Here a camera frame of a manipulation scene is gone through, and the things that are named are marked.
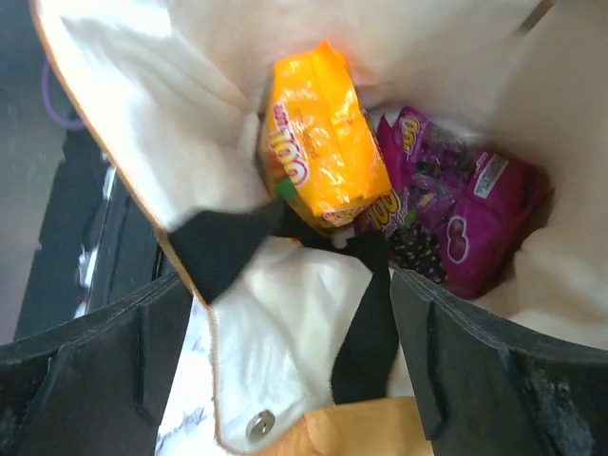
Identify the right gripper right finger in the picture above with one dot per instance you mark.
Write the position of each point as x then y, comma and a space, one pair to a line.
487, 386

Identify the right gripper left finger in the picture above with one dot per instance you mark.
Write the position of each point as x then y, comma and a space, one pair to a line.
98, 384

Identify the purple grape candy packet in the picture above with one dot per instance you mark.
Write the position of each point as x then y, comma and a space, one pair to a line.
455, 209

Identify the yellow Trader Joe's tote bag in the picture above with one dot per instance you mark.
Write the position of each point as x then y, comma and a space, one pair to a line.
292, 339

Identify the orange candy packet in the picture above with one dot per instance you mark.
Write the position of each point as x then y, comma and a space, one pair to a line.
316, 148

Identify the black mounting rail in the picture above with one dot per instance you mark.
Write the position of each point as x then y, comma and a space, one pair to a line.
95, 244

